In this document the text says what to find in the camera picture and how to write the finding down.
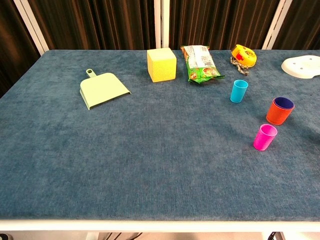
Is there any light blue plastic cup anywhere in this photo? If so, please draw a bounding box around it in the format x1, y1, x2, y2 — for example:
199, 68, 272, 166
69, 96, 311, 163
229, 79, 249, 104

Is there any dark blue plastic cup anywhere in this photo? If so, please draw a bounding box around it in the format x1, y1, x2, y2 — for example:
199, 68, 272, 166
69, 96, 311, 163
273, 96, 295, 111

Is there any magenta plastic cup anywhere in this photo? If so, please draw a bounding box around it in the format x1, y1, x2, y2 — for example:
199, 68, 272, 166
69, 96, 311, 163
253, 123, 278, 152

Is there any large orange plastic cup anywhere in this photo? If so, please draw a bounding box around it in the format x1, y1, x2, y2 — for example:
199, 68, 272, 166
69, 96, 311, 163
266, 97, 295, 126

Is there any blue fabric table cover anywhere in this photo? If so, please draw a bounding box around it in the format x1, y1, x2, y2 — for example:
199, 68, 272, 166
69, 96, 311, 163
0, 49, 320, 222

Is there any yellow sponge cube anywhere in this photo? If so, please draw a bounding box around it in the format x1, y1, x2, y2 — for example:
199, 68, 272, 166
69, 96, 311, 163
146, 47, 178, 83

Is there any green plastic dustpan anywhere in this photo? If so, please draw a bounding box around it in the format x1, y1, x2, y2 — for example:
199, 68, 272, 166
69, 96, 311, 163
79, 68, 132, 111

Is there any green snack packet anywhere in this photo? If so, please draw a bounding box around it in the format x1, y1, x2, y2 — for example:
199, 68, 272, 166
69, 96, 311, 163
180, 44, 226, 85

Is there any yellow plastic toy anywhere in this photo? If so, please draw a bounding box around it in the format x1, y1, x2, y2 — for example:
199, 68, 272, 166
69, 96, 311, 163
231, 44, 258, 68

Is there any dark brown curtain panel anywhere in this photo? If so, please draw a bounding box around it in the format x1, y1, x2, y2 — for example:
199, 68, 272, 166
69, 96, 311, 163
0, 0, 41, 99
168, 0, 281, 50
27, 0, 157, 50
271, 0, 320, 50

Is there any white oval plastic tray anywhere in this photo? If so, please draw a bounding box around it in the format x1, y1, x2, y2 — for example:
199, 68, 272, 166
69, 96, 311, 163
281, 55, 320, 80

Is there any grey braided rope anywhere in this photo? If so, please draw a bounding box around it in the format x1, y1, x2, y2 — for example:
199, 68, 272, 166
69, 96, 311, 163
229, 56, 250, 77

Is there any white frame post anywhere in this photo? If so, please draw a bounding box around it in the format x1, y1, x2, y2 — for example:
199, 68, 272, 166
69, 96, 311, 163
261, 0, 293, 50
153, 0, 171, 50
13, 0, 50, 56

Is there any black cable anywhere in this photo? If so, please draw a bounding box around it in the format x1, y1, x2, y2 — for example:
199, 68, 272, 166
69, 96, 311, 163
104, 232, 144, 240

